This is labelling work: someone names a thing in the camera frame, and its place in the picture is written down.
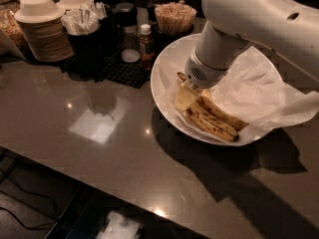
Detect white paper on floor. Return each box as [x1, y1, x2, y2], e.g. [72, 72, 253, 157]
[96, 211, 141, 239]

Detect small sauce bottle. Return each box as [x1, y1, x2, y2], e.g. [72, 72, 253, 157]
[140, 24, 154, 71]

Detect white bowl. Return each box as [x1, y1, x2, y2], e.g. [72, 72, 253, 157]
[151, 34, 283, 146]

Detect granola container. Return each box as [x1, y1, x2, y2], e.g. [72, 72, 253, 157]
[0, 0, 30, 55]

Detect front stack of paper bowls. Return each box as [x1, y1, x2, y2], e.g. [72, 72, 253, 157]
[14, 0, 74, 63]

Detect black floor cable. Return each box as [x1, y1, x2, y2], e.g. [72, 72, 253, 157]
[0, 169, 63, 232]

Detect glass sugar shaker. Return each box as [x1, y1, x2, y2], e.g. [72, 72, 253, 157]
[115, 2, 141, 63]

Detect black cup of wrapped cutlery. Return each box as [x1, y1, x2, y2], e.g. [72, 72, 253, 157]
[61, 0, 105, 81]

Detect black rubber mat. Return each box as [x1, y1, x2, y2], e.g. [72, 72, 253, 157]
[61, 52, 151, 89]

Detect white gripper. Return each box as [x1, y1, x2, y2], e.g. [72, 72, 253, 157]
[174, 48, 228, 113]

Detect white paper liner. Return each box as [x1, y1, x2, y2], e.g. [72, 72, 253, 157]
[151, 48, 319, 146]

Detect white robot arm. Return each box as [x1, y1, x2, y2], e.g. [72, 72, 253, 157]
[184, 0, 319, 97]

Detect spotted banana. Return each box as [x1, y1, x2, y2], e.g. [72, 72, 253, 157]
[177, 72, 239, 142]
[196, 89, 248, 131]

